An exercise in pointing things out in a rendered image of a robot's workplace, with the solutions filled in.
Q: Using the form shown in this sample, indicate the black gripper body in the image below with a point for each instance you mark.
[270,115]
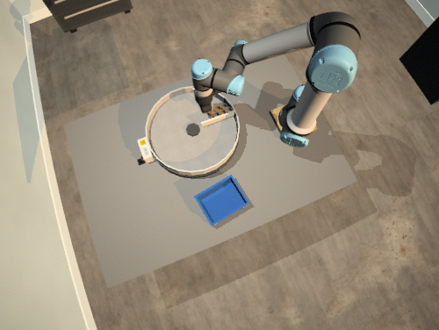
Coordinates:
[205,98]

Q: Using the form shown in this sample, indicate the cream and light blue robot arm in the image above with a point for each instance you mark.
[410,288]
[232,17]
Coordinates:
[333,67]

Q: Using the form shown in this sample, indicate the blue plastic crate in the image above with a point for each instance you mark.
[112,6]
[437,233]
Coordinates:
[221,200]

